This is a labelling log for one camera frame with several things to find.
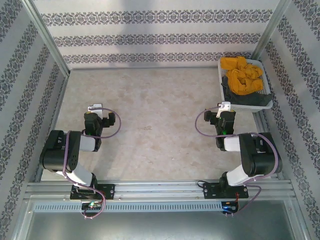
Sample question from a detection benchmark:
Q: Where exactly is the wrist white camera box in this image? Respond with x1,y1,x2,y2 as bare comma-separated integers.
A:
216,100,232,118
87,102,104,117

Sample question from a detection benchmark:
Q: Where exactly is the grey metal sheet panel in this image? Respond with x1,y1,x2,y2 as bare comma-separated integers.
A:
9,199,311,240

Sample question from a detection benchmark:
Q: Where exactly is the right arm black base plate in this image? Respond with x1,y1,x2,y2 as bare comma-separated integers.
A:
202,181,250,200

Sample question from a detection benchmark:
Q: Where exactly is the orange t-shirt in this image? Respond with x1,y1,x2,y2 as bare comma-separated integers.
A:
219,56,265,96

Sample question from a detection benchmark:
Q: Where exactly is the aluminium frame post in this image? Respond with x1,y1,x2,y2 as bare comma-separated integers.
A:
249,0,292,64
21,0,71,77

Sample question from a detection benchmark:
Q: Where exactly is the slotted grey cable duct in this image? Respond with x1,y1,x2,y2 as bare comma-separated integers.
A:
32,201,224,214

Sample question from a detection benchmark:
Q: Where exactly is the dark grey t-shirt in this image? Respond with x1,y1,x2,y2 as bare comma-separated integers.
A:
221,75,274,106

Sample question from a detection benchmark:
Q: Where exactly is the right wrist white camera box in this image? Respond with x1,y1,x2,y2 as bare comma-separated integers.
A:
216,100,232,118

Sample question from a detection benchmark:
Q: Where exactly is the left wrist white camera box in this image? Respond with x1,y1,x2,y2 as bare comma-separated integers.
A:
87,102,104,117

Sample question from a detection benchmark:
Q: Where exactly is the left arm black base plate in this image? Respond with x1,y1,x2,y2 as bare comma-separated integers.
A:
69,183,116,201

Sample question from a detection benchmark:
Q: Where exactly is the aluminium mounting rail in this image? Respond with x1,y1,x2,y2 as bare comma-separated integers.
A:
23,178,295,200

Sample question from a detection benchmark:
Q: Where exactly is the white plastic mesh basket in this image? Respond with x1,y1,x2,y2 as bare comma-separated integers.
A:
216,57,275,114

